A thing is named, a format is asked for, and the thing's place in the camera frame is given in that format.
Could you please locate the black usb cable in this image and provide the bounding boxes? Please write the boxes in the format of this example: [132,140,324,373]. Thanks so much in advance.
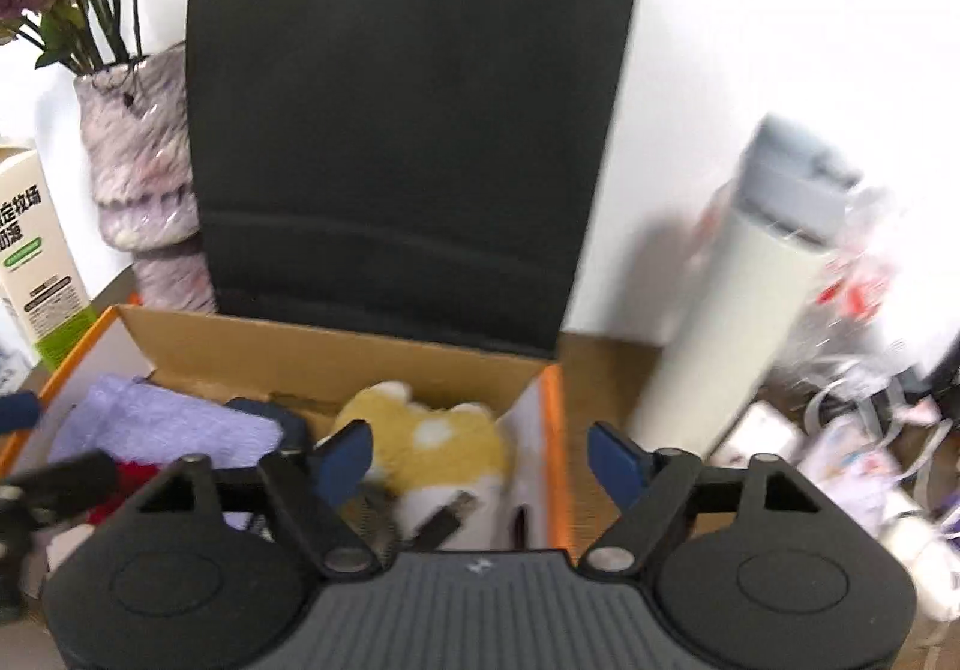
[352,492,481,570]

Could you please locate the yellow white plush toy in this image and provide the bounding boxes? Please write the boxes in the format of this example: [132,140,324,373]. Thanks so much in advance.
[330,381,518,551]

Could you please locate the black paper bag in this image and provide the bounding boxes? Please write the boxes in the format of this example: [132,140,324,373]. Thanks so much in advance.
[184,0,652,360]

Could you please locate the small light blue box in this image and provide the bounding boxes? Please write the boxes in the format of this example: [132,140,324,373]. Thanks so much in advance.
[799,415,901,513]

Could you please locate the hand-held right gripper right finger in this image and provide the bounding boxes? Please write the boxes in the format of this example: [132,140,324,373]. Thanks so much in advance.
[577,421,822,581]

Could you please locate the purple mottled vase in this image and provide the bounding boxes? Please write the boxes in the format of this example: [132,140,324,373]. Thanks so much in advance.
[73,40,218,315]

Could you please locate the white green milk carton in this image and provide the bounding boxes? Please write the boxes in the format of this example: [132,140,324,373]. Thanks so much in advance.
[0,145,102,371]

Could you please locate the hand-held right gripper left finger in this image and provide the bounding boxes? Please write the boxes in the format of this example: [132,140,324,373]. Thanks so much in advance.
[139,421,380,581]

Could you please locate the red cloth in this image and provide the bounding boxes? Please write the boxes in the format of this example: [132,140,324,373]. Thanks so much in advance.
[90,460,162,521]

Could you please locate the dark blue cloth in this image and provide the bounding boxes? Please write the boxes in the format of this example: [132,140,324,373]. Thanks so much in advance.
[225,398,316,453]

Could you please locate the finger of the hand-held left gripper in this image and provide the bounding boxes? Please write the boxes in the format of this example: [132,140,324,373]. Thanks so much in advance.
[0,452,119,518]
[0,391,42,432]

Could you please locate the red cardboard box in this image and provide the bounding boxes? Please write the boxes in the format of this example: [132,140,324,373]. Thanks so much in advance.
[0,304,567,566]

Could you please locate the purple knit pouch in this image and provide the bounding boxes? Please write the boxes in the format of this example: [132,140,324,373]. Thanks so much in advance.
[49,373,282,472]

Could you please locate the white charger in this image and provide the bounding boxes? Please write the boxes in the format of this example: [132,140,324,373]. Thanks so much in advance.
[712,401,803,465]

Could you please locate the white thermos bottle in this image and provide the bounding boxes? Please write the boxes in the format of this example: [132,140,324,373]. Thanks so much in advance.
[626,113,863,457]

